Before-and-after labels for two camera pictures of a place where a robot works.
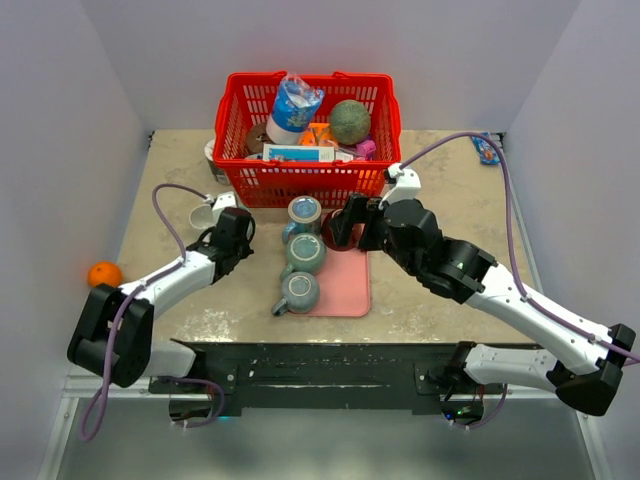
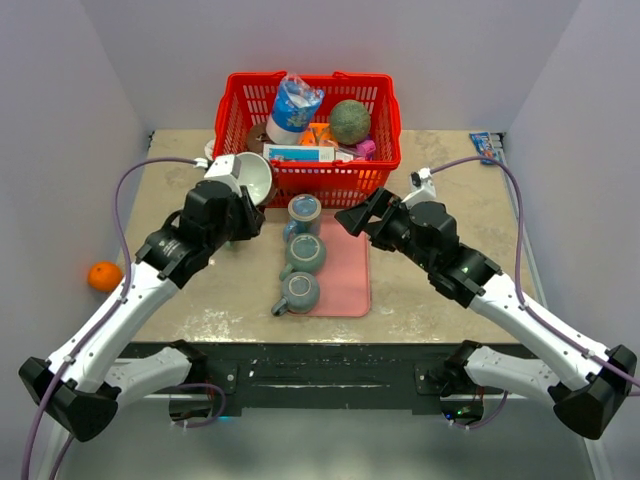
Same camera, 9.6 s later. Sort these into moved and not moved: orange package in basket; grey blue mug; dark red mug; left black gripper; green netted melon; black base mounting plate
Moved: left black gripper; dark red mug
Not moved: green netted melon; grey blue mug; orange package in basket; black base mounting plate
